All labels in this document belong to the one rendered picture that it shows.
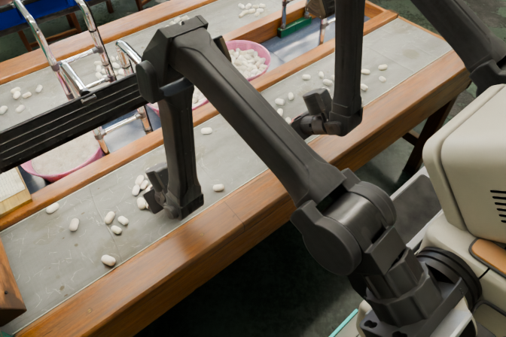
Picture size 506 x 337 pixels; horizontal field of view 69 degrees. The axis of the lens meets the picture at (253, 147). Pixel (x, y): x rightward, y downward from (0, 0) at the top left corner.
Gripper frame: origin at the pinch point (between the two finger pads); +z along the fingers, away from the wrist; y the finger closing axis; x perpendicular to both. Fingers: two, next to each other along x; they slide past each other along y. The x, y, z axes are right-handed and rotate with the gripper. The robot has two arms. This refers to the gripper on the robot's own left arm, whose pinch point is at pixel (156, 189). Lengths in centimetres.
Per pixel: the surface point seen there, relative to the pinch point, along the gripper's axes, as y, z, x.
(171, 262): 8.0, -18.0, 13.6
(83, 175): 15.1, 13.8, -12.0
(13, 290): 40.3, -10.5, 0.4
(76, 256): 26.8, -2.1, 3.8
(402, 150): -137, 41, 66
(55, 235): 29.2, 5.4, -2.3
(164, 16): -50, 66, -53
